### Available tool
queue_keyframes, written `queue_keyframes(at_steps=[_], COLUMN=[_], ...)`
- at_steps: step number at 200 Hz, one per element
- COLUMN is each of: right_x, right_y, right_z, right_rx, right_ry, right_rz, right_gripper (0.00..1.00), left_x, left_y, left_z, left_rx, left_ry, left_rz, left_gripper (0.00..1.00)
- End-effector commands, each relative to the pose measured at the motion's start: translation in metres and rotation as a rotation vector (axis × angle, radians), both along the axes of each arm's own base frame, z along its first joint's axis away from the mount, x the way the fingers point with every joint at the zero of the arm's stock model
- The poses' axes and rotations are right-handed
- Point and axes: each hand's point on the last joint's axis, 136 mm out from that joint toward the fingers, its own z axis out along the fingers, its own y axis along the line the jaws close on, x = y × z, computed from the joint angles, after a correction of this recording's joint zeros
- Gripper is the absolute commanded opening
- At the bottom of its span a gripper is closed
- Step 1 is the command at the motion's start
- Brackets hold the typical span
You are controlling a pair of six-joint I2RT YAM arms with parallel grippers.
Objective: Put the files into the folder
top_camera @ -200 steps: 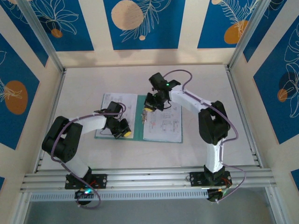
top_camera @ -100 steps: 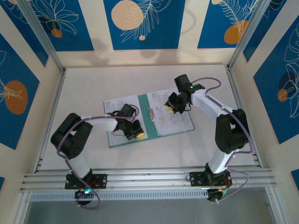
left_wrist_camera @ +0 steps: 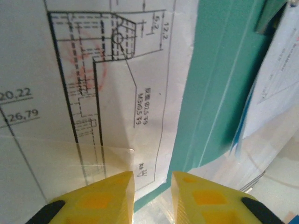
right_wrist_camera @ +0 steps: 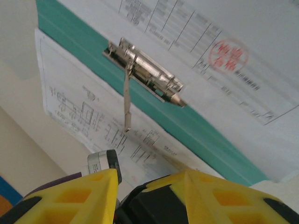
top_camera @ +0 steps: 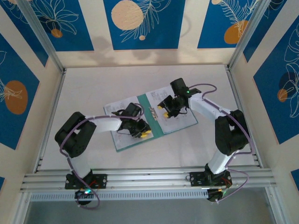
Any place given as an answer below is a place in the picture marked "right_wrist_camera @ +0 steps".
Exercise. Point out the white sheet with red stamp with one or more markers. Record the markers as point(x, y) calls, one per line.
point(245, 58)

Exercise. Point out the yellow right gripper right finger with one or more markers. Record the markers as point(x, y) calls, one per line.
point(233, 198)

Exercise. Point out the metal folder lever clip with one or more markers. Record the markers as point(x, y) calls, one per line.
point(144, 65)

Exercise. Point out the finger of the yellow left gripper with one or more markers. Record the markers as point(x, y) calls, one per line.
point(161, 180)

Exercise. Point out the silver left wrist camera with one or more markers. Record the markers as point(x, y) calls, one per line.
point(100, 161)

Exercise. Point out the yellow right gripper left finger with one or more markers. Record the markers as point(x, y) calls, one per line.
point(70, 198)

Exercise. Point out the white technical drawing sheet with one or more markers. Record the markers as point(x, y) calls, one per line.
point(70, 105)

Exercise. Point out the teal green sheet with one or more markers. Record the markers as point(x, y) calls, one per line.
point(198, 130)

